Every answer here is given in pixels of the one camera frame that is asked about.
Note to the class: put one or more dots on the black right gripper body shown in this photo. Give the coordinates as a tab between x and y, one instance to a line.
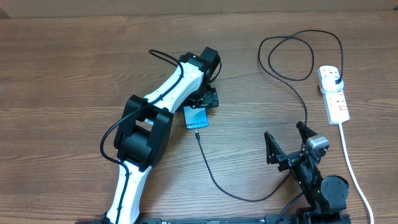
288	161

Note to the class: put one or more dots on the white power strip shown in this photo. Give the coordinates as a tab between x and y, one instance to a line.
335	103

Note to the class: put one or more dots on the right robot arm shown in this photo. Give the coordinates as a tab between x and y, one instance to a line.
326	196

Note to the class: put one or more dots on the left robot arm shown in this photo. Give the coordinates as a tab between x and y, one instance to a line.
137	142

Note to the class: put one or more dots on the Samsung Galaxy smartphone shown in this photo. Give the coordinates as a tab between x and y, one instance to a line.
195	118

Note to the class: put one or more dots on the white charger plug adapter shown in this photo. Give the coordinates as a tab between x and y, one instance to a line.
331	84

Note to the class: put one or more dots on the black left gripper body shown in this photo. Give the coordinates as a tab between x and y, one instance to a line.
204	96

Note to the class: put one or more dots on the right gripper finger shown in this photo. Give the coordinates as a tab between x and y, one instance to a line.
273	150
305	132

